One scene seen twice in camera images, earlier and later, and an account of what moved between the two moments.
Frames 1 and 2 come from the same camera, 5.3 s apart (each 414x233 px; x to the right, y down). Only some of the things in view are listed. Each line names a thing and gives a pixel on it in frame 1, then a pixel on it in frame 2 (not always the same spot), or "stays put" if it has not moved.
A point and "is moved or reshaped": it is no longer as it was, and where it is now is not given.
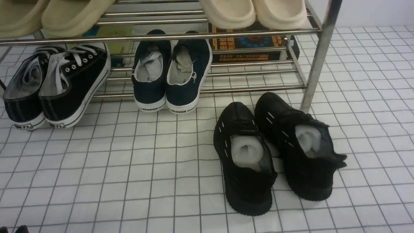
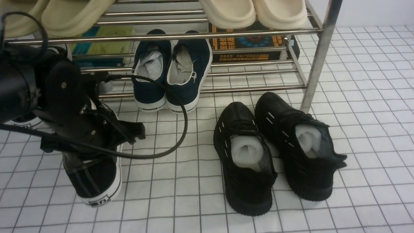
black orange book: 218,43 stays put
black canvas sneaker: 72,78 is moved or reshaped
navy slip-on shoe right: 189,64 stays put
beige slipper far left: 19,18 stays put
